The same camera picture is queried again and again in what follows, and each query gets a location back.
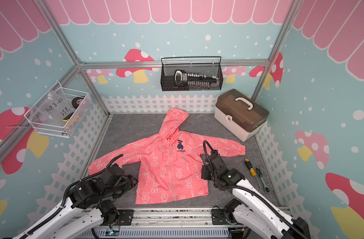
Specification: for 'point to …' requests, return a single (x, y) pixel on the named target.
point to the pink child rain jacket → (168, 166)
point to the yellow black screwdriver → (249, 165)
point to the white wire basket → (54, 131)
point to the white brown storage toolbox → (242, 115)
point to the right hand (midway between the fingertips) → (205, 170)
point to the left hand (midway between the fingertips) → (134, 186)
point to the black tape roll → (76, 101)
